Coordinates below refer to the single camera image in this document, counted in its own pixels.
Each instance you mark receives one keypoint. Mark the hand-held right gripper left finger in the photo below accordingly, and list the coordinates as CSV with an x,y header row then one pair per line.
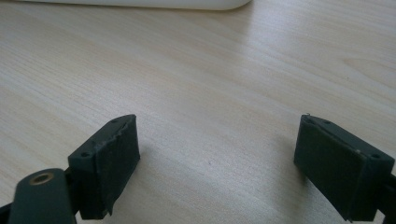
x,y
106,168

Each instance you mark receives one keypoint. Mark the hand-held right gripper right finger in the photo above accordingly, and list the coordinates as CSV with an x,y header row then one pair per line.
x,y
336,168

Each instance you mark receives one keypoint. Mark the white plastic bin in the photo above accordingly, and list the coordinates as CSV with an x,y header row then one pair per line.
x,y
140,3

